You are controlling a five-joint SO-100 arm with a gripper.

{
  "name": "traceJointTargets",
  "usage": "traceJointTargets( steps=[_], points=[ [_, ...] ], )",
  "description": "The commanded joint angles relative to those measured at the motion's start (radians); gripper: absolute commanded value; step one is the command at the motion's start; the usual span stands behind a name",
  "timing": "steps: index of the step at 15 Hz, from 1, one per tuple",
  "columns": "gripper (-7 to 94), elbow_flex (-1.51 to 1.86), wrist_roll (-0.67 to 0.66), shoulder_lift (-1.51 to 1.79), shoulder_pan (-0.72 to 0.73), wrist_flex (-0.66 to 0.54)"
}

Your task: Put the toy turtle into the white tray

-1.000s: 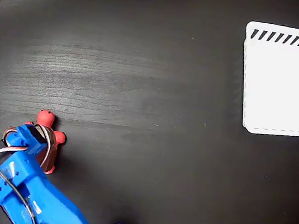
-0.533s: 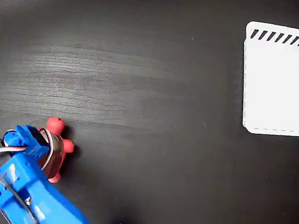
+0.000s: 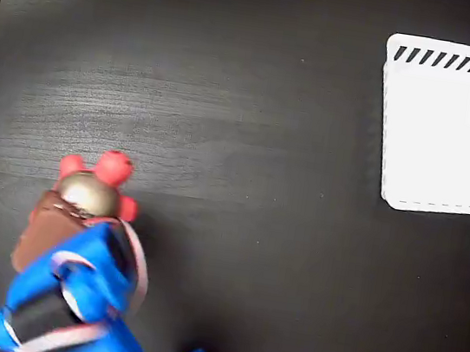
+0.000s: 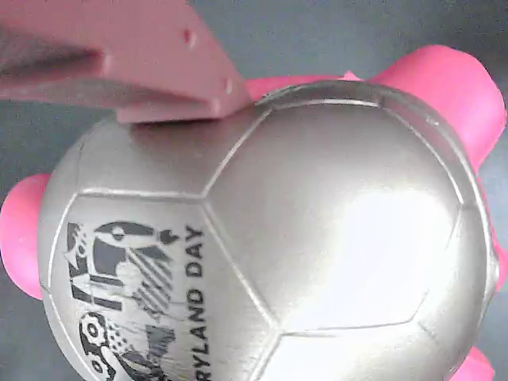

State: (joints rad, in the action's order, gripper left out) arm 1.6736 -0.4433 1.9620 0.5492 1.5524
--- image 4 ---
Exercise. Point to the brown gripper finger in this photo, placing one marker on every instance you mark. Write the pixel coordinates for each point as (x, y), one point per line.
(131, 59)

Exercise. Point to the red turtle toy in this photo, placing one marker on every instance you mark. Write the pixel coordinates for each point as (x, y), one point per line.
(301, 246)

